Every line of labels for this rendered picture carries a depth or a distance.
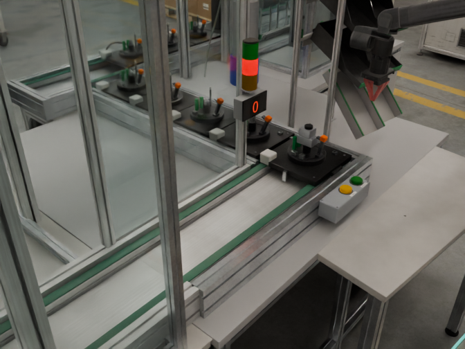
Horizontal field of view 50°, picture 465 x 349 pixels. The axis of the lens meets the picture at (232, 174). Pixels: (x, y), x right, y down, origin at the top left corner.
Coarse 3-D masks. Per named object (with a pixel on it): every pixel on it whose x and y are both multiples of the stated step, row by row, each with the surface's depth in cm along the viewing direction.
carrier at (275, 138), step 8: (248, 120) 193; (256, 120) 205; (248, 128) 193; (256, 128) 195; (272, 128) 199; (280, 128) 199; (248, 136) 189; (256, 136) 189; (264, 136) 190; (272, 136) 193; (280, 136) 193; (288, 136) 194; (248, 144) 188; (256, 144) 188; (264, 144) 188; (272, 144) 188; (280, 144) 191; (248, 152) 183; (256, 152) 183
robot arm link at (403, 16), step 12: (444, 0) 135; (456, 0) 134; (384, 12) 144; (396, 12) 142; (408, 12) 141; (420, 12) 139; (432, 12) 138; (444, 12) 136; (456, 12) 134; (396, 24) 143; (408, 24) 141; (420, 24) 141
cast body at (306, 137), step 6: (306, 126) 174; (312, 126) 174; (300, 132) 175; (306, 132) 173; (312, 132) 174; (300, 138) 176; (306, 138) 175; (312, 138) 174; (306, 144) 176; (312, 144) 174
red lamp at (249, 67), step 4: (244, 60) 153; (248, 60) 153; (252, 60) 153; (256, 60) 153; (244, 64) 154; (248, 64) 153; (252, 64) 153; (256, 64) 154; (244, 68) 154; (248, 68) 154; (252, 68) 154; (256, 68) 155; (244, 72) 155; (248, 72) 154; (252, 72) 154; (256, 72) 155
